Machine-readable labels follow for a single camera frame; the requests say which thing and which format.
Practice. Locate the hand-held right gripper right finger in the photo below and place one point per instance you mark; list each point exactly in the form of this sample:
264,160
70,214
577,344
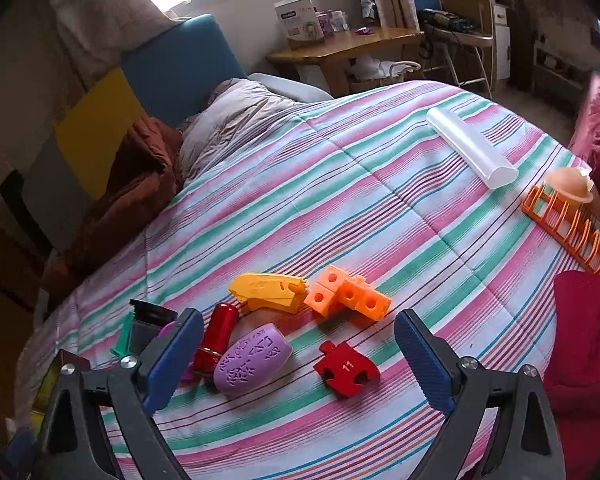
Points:
425,360

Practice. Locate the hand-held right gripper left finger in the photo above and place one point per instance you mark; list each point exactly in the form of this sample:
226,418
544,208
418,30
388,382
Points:
172,360

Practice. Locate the purple perforated oval case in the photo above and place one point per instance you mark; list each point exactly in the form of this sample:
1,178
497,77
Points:
252,360

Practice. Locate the magenta plastic piece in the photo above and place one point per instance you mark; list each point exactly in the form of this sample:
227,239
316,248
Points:
167,331

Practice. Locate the green and black toy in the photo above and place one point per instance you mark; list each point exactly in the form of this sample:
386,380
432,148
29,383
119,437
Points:
147,330

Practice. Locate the green plastic piece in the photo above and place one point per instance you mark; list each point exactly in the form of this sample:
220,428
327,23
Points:
125,337

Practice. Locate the red glossy cylindrical case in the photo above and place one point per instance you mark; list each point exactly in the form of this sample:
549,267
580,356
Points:
218,332

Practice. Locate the red puzzle piece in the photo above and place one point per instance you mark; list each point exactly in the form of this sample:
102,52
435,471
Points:
340,367

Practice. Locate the orange linked building blocks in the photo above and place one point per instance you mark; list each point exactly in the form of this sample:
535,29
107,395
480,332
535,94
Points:
350,297

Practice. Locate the yellow plastic toy part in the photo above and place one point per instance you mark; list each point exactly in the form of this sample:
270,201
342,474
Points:
267,290

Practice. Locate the red cloth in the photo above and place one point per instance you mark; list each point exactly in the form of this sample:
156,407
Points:
585,340

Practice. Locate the brown quilted blanket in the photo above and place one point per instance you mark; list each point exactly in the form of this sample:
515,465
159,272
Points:
130,190

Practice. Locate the orange plastic rack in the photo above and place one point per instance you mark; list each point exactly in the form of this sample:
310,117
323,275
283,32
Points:
545,210

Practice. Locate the striped blanket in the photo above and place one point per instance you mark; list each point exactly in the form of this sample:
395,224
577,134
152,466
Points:
330,185

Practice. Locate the translucent white plastic tube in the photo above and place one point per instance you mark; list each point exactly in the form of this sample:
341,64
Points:
470,147

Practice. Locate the peach round plastic dome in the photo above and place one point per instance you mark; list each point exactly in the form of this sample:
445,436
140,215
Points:
567,185

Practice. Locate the grey duvet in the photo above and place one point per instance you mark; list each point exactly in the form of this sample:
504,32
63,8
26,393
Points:
230,120

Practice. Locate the white plastic bag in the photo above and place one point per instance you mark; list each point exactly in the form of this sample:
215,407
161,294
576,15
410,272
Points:
375,67

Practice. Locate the blue headboard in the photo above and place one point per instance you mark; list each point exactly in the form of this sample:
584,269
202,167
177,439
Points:
180,60

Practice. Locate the wooden side table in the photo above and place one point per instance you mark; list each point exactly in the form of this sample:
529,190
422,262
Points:
340,47

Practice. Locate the folding chair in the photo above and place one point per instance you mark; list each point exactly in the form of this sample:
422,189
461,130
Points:
472,25

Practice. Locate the small purple box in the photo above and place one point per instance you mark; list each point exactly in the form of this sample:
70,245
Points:
324,22

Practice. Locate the white cardboard box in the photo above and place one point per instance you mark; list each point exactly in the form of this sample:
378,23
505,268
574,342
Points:
297,22

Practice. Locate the beige fuzzy cloth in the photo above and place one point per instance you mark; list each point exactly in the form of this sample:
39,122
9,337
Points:
100,5

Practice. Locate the yellow wall panel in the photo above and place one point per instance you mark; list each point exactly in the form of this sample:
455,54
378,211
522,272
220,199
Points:
100,130

